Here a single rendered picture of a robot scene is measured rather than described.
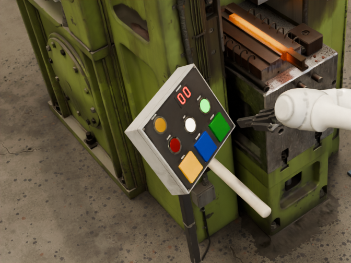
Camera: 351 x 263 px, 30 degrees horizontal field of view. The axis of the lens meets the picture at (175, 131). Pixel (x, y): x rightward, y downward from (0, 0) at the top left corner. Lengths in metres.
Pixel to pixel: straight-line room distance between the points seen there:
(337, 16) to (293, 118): 1.24
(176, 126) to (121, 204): 1.35
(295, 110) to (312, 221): 1.54
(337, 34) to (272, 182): 0.71
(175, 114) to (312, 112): 0.53
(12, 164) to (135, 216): 0.84
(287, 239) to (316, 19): 1.04
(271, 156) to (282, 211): 0.43
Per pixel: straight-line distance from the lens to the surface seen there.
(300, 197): 3.12
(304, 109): 1.75
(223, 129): 2.24
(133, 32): 2.52
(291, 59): 2.52
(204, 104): 2.19
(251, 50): 2.57
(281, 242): 3.15
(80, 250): 3.27
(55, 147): 3.79
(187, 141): 2.12
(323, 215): 3.25
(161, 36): 2.30
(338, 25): 2.96
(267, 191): 2.91
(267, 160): 2.73
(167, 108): 2.08
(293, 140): 2.78
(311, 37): 2.64
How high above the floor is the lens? 2.56
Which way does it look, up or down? 44 degrees down
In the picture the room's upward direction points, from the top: 10 degrees counter-clockwise
